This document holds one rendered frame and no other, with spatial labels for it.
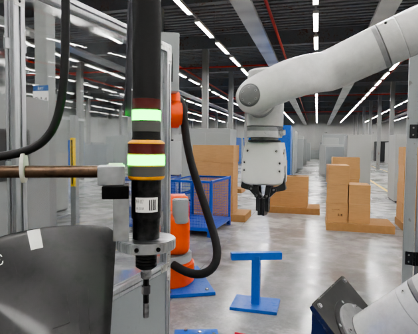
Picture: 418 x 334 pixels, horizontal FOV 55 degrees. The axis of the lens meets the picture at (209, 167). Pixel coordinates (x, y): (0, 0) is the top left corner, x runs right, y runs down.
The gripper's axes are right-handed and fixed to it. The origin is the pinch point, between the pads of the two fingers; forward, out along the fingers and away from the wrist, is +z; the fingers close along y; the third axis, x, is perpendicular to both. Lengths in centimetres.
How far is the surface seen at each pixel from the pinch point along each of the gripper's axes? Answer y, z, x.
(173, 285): 171, 136, -281
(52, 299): 14, 6, 51
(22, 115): 70, -22, 5
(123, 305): 69, 52, -44
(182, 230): 167, 78, -292
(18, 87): 70, -29, 6
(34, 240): 20, 0, 49
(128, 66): 3, -23, 50
